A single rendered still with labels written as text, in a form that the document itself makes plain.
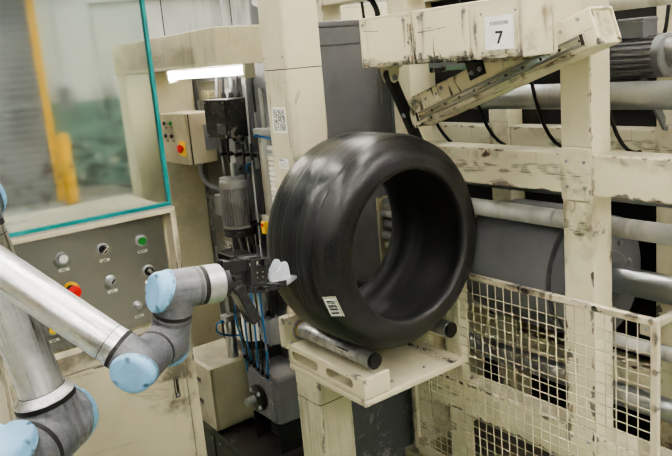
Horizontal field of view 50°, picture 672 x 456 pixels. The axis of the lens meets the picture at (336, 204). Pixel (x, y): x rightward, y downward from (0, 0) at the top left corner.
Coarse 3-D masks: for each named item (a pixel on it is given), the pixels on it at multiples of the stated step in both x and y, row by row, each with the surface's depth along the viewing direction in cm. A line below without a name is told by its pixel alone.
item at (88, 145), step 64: (0, 0) 190; (64, 0) 200; (128, 0) 210; (0, 64) 192; (64, 64) 201; (128, 64) 212; (0, 128) 193; (64, 128) 203; (128, 128) 214; (64, 192) 205; (128, 192) 216
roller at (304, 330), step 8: (296, 328) 212; (304, 328) 209; (312, 328) 207; (304, 336) 208; (312, 336) 205; (320, 336) 202; (328, 336) 200; (320, 344) 202; (328, 344) 198; (336, 344) 196; (344, 344) 194; (352, 344) 193; (336, 352) 196; (344, 352) 193; (352, 352) 190; (360, 352) 188; (368, 352) 187; (376, 352) 187; (352, 360) 191; (360, 360) 187; (368, 360) 185; (376, 360) 186; (376, 368) 186
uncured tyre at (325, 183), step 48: (336, 144) 189; (384, 144) 182; (432, 144) 193; (288, 192) 186; (336, 192) 174; (432, 192) 215; (288, 240) 181; (336, 240) 173; (432, 240) 219; (288, 288) 187; (336, 288) 175; (384, 288) 220; (432, 288) 213; (336, 336) 192; (384, 336) 186
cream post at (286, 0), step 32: (288, 0) 202; (288, 32) 203; (288, 64) 204; (320, 64) 210; (288, 96) 206; (320, 96) 212; (288, 128) 208; (320, 128) 213; (288, 160) 212; (320, 384) 223; (320, 416) 225; (352, 416) 233; (320, 448) 228; (352, 448) 234
